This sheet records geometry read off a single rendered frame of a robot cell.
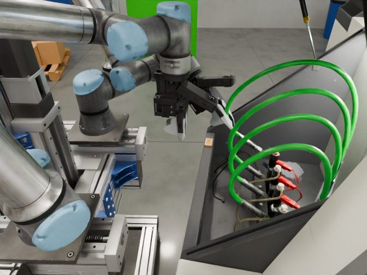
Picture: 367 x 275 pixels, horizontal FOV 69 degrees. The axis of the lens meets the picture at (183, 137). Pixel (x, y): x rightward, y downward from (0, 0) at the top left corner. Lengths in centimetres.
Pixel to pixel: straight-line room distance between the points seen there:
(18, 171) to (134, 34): 31
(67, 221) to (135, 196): 171
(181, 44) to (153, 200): 174
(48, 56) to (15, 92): 398
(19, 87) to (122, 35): 42
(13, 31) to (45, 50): 425
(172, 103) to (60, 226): 37
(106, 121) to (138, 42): 64
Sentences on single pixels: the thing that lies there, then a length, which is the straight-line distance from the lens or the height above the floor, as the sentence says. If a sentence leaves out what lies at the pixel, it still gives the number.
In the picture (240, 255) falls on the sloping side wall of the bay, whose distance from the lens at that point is 75.
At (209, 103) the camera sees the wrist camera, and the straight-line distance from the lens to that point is 69.
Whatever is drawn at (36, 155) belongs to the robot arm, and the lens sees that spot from 72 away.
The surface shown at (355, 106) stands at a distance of 90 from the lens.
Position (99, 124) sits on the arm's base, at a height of 108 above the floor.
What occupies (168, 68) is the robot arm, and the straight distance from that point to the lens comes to 65.
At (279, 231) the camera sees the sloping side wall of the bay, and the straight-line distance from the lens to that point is 66.
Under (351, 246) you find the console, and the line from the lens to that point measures 51.
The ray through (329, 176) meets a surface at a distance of 70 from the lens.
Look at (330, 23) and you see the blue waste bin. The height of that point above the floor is 33.
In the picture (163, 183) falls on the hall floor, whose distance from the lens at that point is 236.
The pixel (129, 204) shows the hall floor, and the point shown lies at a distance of 224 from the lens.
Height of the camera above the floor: 167
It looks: 35 degrees down
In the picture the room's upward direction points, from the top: straight up
